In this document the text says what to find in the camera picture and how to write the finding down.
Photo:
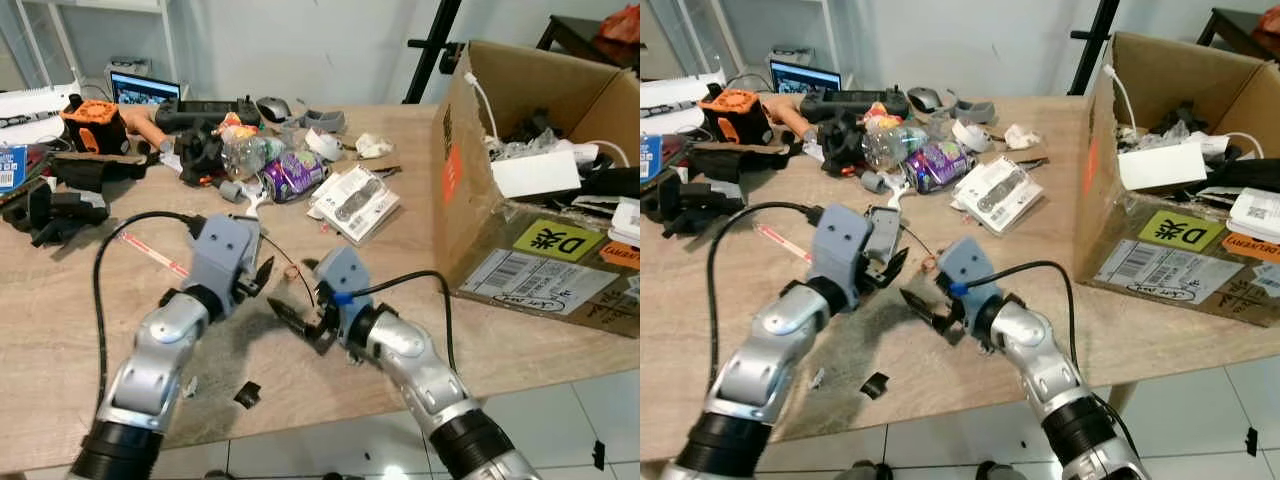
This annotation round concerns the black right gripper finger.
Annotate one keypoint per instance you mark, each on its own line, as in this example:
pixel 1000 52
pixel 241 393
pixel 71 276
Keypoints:
pixel 925 306
pixel 295 314
pixel 943 333
pixel 313 339

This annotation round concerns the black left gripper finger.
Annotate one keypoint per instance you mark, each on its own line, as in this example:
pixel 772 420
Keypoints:
pixel 898 268
pixel 267 273

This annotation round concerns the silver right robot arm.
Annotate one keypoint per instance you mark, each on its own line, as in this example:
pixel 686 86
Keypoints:
pixel 420 375
pixel 1040 360

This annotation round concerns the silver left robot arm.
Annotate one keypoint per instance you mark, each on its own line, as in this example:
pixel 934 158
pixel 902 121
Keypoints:
pixel 765 350
pixel 150 360

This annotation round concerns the white forked plastic part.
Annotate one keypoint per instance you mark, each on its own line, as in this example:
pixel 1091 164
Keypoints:
pixel 256 203
pixel 897 196

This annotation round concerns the small grey cylinder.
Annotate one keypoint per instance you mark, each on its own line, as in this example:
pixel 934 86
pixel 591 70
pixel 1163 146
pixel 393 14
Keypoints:
pixel 232 192
pixel 874 182

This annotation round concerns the small black scrap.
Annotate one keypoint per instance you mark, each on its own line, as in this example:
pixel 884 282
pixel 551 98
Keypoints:
pixel 876 385
pixel 247 395

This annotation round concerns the purple snack packet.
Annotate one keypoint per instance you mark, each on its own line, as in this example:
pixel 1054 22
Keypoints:
pixel 938 165
pixel 295 175

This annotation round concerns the clear crushed plastic bottle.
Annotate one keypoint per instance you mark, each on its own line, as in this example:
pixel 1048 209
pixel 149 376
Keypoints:
pixel 892 143
pixel 250 152

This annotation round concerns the red and white straw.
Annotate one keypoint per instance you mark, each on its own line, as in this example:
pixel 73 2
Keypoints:
pixel 152 255
pixel 782 242

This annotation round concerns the black motor part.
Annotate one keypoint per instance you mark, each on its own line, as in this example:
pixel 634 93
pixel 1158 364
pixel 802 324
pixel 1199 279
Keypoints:
pixel 200 150
pixel 842 140

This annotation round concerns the white blister pack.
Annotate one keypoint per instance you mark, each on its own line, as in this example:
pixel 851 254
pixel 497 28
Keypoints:
pixel 355 205
pixel 998 195

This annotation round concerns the black handheld controller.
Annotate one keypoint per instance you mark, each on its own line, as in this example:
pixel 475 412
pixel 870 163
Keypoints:
pixel 205 113
pixel 850 103

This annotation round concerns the grey computer mouse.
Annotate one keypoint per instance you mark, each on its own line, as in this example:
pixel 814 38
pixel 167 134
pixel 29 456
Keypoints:
pixel 273 108
pixel 923 98

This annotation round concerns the grey plastic part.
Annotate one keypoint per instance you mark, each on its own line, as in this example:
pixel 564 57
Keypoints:
pixel 975 110
pixel 325 120

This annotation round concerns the crumpled white tissue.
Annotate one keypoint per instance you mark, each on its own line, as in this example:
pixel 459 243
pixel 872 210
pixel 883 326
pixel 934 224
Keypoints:
pixel 1020 136
pixel 373 146

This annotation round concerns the orange and black device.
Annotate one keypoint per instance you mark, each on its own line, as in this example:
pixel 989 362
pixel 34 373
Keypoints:
pixel 735 115
pixel 95 125

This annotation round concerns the large brown cardboard box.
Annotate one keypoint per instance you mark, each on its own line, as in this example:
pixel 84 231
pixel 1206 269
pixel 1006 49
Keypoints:
pixel 1105 190
pixel 470 200

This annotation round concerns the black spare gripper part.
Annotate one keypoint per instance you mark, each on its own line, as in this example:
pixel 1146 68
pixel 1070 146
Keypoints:
pixel 690 205
pixel 55 215

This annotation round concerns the blue printed box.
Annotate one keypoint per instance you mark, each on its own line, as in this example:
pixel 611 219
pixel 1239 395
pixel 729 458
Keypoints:
pixel 12 168
pixel 650 158

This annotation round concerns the white power strip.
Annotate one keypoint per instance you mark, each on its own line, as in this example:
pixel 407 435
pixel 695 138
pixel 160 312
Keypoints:
pixel 35 105
pixel 675 92

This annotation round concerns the white labelled packet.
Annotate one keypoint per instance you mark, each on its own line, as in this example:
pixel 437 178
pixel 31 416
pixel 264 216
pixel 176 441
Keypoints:
pixel 1258 212
pixel 628 222

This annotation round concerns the plain white carton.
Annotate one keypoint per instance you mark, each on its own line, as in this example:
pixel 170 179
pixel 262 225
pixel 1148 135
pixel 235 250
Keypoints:
pixel 1160 167
pixel 535 175

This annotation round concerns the black metal stand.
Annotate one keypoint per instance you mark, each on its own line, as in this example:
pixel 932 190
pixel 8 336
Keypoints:
pixel 432 50
pixel 1095 45

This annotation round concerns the small black floor piece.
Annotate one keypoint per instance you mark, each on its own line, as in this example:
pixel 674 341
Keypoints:
pixel 1251 442
pixel 599 455

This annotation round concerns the orange plastic bag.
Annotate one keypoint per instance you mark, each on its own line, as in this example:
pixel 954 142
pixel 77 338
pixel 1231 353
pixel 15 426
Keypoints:
pixel 622 25
pixel 1270 15

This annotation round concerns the dark wooden table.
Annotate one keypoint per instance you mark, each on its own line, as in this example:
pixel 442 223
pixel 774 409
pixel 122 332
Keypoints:
pixel 1230 25
pixel 575 35

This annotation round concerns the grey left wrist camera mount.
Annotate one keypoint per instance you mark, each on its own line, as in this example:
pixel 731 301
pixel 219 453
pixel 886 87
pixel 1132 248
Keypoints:
pixel 838 250
pixel 222 252

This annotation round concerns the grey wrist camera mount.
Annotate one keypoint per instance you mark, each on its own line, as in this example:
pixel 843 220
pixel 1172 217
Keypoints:
pixel 838 250
pixel 222 252
pixel 342 278
pixel 965 268

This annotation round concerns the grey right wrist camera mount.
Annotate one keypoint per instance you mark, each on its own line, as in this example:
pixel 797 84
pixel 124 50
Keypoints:
pixel 965 268
pixel 342 278

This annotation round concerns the black flat bracket part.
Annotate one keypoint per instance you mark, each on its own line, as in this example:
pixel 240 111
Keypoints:
pixel 95 170
pixel 735 160

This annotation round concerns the white shelf frame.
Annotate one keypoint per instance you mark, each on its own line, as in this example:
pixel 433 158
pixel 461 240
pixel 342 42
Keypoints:
pixel 822 30
pixel 160 40

